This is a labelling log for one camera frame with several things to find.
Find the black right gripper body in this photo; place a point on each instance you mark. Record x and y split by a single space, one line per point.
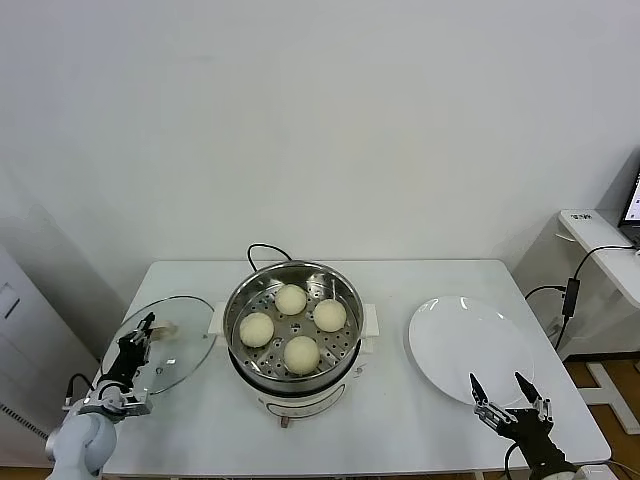
532 430

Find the round glass pot lid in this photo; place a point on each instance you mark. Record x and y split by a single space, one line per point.
185 350

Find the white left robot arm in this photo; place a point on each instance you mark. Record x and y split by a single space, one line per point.
80 440

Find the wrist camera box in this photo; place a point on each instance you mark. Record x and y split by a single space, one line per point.
585 472
135 406

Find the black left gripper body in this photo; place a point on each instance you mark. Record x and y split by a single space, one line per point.
122 365

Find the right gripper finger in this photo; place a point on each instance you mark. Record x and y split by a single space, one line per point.
540 410
487 411

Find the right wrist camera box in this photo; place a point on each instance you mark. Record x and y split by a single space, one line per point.
585 472

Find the white steamed baozi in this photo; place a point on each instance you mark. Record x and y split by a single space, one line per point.
301 355
330 315
256 330
291 299

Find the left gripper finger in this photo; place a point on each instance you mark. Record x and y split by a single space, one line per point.
145 346
145 325

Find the white electric cooker base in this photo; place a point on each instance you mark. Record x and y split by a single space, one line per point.
300 405

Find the black laptop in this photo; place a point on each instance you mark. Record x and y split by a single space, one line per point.
631 200

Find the large white plate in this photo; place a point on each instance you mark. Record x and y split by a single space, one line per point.
450 340

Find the perforated steel steamer basket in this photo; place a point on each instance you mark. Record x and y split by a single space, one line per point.
345 295

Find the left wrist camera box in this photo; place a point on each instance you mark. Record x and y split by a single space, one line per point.
135 406

